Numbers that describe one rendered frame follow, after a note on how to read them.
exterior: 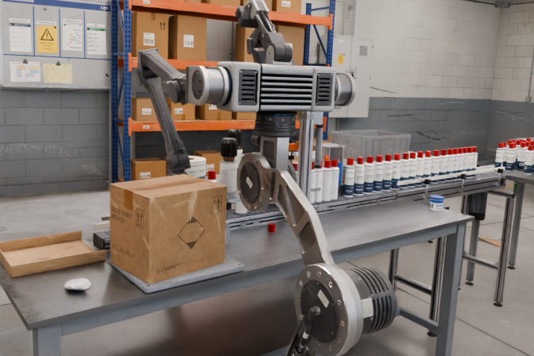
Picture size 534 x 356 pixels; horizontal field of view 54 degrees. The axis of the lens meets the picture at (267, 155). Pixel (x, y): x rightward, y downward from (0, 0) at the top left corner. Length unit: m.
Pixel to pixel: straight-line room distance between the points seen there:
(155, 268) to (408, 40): 7.95
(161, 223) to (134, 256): 0.15
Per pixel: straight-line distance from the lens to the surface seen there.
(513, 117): 10.67
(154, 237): 1.61
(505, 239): 3.85
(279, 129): 1.70
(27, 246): 2.10
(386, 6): 8.90
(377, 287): 1.46
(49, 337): 1.61
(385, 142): 4.56
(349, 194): 2.72
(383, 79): 8.86
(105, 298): 1.64
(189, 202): 1.66
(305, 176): 2.28
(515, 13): 10.84
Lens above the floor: 1.49
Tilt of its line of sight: 9 degrees down
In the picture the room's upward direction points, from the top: 2 degrees clockwise
